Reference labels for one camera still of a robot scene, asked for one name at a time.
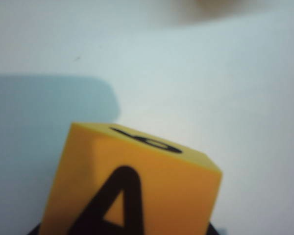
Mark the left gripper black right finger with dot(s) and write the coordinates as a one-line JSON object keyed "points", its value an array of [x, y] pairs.
{"points": [[213, 231]]}

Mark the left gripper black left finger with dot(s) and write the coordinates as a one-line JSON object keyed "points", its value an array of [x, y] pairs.
{"points": [[35, 231]]}

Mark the yellow foam letter block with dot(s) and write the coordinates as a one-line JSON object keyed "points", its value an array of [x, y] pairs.
{"points": [[137, 183]]}

